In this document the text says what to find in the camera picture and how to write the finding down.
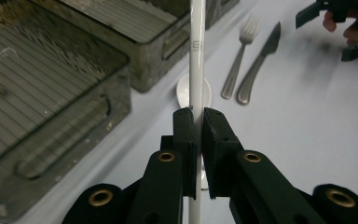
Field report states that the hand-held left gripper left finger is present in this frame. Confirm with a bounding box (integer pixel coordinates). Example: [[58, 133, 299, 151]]
[[160, 106, 199, 200]]

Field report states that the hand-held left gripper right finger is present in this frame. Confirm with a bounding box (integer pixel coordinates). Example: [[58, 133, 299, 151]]
[[201, 107, 244, 200]]

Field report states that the white ceramic spoon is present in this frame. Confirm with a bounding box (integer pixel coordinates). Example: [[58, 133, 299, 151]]
[[175, 73, 213, 191]]

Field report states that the steel table knife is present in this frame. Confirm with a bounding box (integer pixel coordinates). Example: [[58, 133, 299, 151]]
[[236, 21, 282, 105]]

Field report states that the steel fork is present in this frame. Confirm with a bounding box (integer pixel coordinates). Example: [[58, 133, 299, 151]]
[[220, 12, 262, 101]]

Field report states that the white chopstick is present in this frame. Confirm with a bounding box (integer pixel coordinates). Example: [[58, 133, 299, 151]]
[[187, 0, 207, 224]]

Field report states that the smoky clear plastic bin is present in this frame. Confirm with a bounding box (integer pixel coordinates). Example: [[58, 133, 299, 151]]
[[31, 0, 213, 93], [0, 0, 132, 224]]

